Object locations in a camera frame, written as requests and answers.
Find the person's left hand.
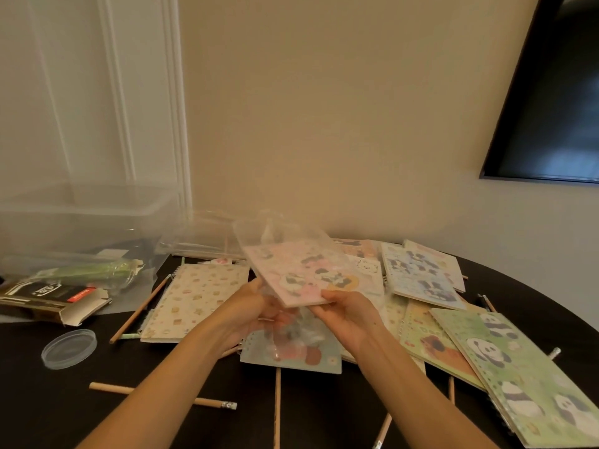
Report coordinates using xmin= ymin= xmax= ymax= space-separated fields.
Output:
xmin=210 ymin=278 xmax=296 ymax=355

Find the person's right hand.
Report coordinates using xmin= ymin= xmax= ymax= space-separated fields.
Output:
xmin=308 ymin=289 xmax=388 ymax=356

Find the blue puppy notebook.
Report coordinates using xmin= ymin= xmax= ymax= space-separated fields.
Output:
xmin=240 ymin=322 xmax=343 ymax=375

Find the cream snack print notebook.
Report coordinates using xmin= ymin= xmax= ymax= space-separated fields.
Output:
xmin=140 ymin=264 xmax=250 ymax=344

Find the pink panda notebook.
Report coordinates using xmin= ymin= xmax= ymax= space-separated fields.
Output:
xmin=243 ymin=239 xmax=351 ymax=308

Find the blue panda notebook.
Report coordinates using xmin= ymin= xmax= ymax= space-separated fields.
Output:
xmin=379 ymin=241 xmax=467 ymax=311

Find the yellow brown dog notebook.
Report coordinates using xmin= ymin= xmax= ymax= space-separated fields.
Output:
xmin=397 ymin=299 xmax=489 ymax=392

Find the green panda notebook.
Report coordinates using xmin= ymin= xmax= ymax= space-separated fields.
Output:
xmin=429 ymin=307 xmax=599 ymax=449

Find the clear tube of green pens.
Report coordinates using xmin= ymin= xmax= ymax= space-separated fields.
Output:
xmin=0 ymin=254 xmax=145 ymax=291

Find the clear plastic storage bin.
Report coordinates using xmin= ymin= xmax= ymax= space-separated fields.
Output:
xmin=0 ymin=181 xmax=181 ymax=286

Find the black gold pen box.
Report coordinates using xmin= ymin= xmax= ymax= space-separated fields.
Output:
xmin=0 ymin=281 xmax=113 ymax=328

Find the person's left forearm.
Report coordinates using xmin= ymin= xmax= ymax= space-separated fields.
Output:
xmin=77 ymin=322 xmax=235 ymax=449

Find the person's right forearm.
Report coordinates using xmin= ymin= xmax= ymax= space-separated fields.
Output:
xmin=360 ymin=329 xmax=499 ymax=449

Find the round clear plastic lid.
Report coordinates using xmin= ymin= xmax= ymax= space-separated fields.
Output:
xmin=41 ymin=328 xmax=98 ymax=371

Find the black wall television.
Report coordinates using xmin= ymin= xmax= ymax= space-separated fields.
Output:
xmin=479 ymin=0 xmax=599 ymax=185

